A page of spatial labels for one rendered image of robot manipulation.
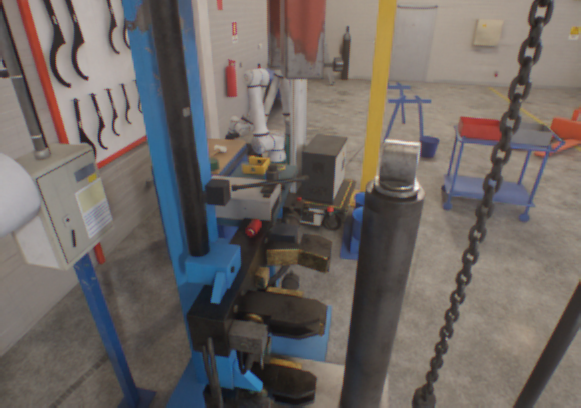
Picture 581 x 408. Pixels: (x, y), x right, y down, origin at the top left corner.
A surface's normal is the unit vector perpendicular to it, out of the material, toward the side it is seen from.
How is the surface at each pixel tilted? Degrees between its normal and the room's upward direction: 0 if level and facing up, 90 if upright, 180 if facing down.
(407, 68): 90
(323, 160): 90
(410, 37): 90
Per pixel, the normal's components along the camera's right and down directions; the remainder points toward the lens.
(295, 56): 0.15, 0.46
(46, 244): -0.20, 0.46
